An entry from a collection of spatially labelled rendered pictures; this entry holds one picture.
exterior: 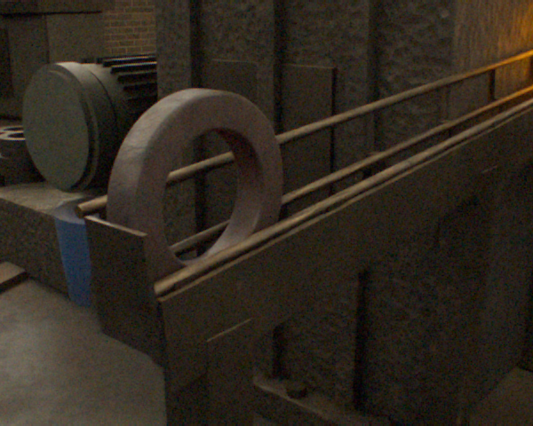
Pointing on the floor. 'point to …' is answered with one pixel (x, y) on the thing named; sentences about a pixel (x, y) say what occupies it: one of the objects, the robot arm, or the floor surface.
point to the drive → (67, 153)
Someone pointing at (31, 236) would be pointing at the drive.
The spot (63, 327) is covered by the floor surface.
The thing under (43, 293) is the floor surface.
